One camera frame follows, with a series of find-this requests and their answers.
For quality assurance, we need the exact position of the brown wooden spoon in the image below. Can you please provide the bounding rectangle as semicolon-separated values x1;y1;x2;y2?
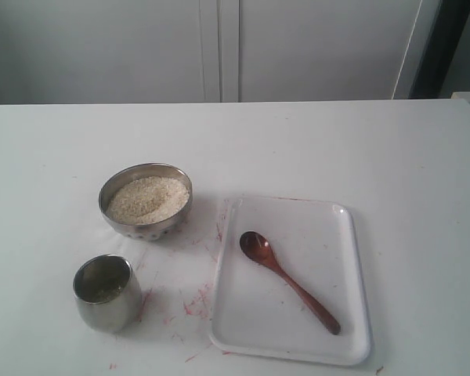
239;231;342;335

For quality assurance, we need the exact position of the beige grainy food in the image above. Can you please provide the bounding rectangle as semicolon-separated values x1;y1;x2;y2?
107;176;190;225

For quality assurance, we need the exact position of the steel rice bowl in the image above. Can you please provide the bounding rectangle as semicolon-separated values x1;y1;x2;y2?
99;163;193;241

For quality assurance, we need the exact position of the small steel cup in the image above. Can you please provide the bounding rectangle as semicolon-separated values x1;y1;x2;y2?
72;254;142;333

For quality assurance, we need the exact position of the white plastic tray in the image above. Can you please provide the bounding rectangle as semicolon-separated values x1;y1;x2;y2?
209;197;371;366

